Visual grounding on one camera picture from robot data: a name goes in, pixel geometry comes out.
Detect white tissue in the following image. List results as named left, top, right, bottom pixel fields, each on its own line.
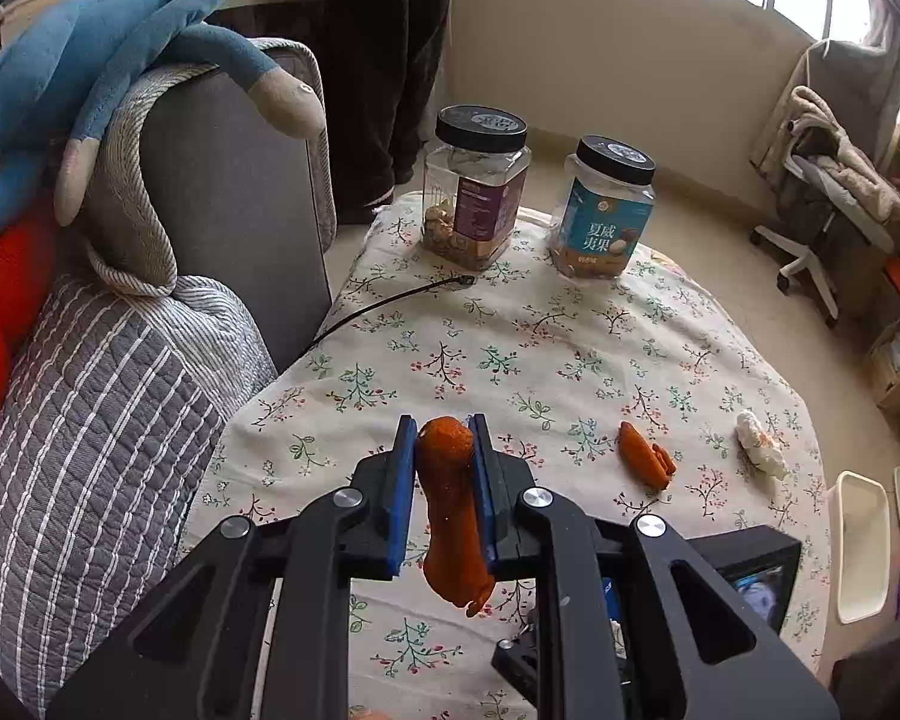
left=735, top=410, right=788, bottom=479

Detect small orange peel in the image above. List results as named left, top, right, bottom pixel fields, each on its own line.
left=617, top=421, right=676, bottom=491

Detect large orange peel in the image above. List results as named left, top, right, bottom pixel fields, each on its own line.
left=414, top=416, right=496, bottom=617

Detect white trash bin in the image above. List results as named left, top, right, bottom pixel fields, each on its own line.
left=827, top=472, right=891, bottom=626

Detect grey striped quilt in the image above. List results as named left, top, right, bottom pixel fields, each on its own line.
left=0, top=65, right=336, bottom=717

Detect floral tablecloth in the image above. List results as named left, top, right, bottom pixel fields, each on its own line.
left=183, top=197, right=831, bottom=676

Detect white office chair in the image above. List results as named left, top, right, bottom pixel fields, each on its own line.
left=748, top=37, right=900, bottom=329

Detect blue label nut jar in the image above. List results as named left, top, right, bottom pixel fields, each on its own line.
left=548, top=135, right=656, bottom=280

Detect beige blanket on chair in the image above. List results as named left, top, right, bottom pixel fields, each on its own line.
left=787, top=85, right=900, bottom=224

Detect red cushion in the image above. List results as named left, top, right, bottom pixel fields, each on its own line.
left=0, top=202, right=56, bottom=411

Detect grey sofa armrest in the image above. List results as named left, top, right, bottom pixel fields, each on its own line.
left=141, top=70, right=331, bottom=372

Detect purple label nut jar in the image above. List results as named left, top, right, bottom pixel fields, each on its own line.
left=421, top=104, right=532, bottom=271

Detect blue plush toy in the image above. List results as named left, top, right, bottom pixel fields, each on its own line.
left=0, top=0, right=326, bottom=234

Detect person in dark clothes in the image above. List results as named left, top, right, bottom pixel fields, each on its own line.
left=318, top=0, right=450, bottom=224

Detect black cable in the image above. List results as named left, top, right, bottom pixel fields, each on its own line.
left=298, top=273, right=478, bottom=356

